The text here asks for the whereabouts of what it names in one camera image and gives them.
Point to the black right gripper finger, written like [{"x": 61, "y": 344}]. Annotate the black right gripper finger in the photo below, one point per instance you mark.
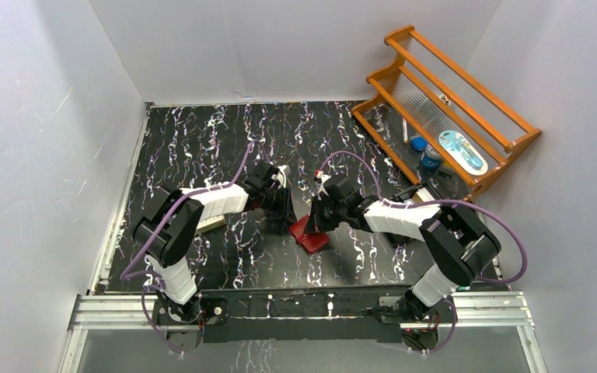
[
  {"x": 316, "y": 217},
  {"x": 324, "y": 227}
]

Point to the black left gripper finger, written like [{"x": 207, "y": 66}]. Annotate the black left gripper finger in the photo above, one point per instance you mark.
[
  {"x": 274, "y": 217},
  {"x": 288, "y": 213}
]

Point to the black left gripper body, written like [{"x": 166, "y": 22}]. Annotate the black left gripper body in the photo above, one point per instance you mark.
[{"x": 282, "y": 198}]

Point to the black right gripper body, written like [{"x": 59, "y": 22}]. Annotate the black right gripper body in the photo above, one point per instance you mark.
[{"x": 333, "y": 210}]

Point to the red card holder wallet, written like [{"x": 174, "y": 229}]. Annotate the red card holder wallet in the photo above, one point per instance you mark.
[{"x": 311, "y": 242}]

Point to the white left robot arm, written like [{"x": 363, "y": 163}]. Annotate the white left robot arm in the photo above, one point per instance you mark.
[{"x": 171, "y": 220}]

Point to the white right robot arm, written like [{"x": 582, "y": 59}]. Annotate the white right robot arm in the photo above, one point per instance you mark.
[{"x": 460, "y": 244}]

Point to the black plastic card box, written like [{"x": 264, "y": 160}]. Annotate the black plastic card box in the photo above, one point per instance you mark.
[{"x": 412, "y": 195}]

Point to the white pen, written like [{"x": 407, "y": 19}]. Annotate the white pen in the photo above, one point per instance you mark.
[{"x": 405, "y": 131}]

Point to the small blue block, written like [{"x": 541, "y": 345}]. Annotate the small blue block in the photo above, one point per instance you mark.
[{"x": 418, "y": 143}]

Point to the orange wooden shelf rack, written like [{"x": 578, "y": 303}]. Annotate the orange wooden shelf rack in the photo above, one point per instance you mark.
[{"x": 434, "y": 94}]

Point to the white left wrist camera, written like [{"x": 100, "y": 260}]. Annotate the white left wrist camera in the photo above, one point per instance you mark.
[{"x": 282, "y": 175}]

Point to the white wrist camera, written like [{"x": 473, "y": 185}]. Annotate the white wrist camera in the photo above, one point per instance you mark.
[
  {"x": 282, "y": 175},
  {"x": 321, "y": 178}
]

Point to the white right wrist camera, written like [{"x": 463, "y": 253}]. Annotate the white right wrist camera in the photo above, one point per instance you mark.
[{"x": 321, "y": 178}]

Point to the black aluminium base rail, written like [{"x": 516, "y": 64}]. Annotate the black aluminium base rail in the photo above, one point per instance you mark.
[{"x": 293, "y": 314}]

